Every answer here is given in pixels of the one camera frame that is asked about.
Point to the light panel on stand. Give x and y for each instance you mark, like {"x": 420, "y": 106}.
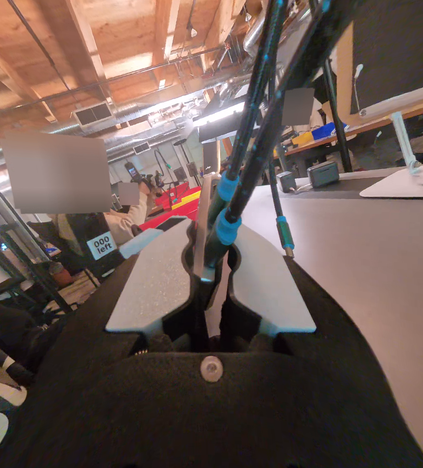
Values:
{"x": 218, "y": 133}

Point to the ceiling air vent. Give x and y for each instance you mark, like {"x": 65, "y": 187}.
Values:
{"x": 92, "y": 114}
{"x": 141, "y": 147}

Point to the grey power adapter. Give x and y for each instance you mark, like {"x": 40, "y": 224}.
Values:
{"x": 286, "y": 181}

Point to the small yellow bin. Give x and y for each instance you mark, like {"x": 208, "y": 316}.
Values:
{"x": 302, "y": 139}

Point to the red plastic bin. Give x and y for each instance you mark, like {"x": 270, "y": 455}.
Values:
{"x": 160, "y": 222}
{"x": 182, "y": 191}

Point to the another person's forearm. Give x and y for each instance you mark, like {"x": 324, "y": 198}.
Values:
{"x": 127, "y": 219}

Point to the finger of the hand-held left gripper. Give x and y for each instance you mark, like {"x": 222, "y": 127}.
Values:
{"x": 145, "y": 239}

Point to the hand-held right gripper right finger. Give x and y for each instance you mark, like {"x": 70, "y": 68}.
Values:
{"x": 273, "y": 292}

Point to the small blue bin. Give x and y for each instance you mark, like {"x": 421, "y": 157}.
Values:
{"x": 325, "y": 131}

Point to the white stand clear legs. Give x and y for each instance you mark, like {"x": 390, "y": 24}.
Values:
{"x": 398, "y": 188}

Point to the wooden desk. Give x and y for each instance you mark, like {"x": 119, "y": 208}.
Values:
{"x": 379, "y": 124}

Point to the grey blue battery pack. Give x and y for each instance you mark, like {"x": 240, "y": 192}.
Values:
{"x": 323, "y": 175}

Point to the silver HDMI splitter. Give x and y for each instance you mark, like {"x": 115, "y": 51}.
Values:
{"x": 204, "y": 219}

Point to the yellow plastic bin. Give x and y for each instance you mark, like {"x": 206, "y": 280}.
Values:
{"x": 187, "y": 201}

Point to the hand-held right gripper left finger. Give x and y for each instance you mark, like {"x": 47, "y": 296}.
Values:
{"x": 153, "y": 289}

